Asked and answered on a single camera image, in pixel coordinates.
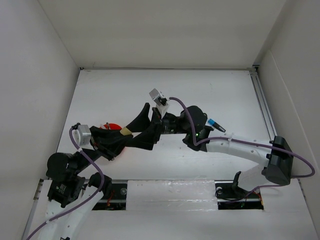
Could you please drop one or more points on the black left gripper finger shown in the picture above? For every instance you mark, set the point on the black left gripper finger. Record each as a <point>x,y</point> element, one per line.
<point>101,136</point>
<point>110,149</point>

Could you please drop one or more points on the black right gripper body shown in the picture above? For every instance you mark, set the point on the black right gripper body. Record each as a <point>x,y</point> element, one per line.
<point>170,125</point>

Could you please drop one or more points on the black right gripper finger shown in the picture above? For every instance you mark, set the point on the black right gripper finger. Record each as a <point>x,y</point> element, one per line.
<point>147,138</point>
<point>141,122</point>

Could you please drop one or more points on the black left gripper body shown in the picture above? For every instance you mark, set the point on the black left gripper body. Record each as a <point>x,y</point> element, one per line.
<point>84,162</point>

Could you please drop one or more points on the tan eraser block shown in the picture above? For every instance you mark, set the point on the tan eraser block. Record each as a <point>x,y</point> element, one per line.
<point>125,131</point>

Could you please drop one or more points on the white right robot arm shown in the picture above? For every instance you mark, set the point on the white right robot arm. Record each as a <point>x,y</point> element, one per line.
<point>274,163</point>

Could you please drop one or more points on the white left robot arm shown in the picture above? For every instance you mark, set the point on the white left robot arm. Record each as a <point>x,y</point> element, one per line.
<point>78,185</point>

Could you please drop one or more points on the orange round divided container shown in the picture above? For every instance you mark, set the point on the orange round divided container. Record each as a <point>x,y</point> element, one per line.
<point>113,126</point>

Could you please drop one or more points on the blue black highlighter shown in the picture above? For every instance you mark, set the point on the blue black highlighter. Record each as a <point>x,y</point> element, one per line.
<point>215,125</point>

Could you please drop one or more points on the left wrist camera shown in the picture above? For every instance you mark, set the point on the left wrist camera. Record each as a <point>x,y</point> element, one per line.
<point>80,135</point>

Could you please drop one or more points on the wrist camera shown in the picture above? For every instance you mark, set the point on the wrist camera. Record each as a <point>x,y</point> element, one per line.
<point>162,103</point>
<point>80,135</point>

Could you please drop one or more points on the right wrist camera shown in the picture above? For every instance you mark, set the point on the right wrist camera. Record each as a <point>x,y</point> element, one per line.
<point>162,103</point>

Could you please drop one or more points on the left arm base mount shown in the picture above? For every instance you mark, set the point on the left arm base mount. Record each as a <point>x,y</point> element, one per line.
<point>116,200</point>

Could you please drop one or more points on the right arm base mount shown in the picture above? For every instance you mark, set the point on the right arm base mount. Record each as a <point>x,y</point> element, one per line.
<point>236,199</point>

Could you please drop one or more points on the aluminium rail right side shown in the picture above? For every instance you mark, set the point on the aluminium rail right side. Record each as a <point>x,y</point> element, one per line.
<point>266,114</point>

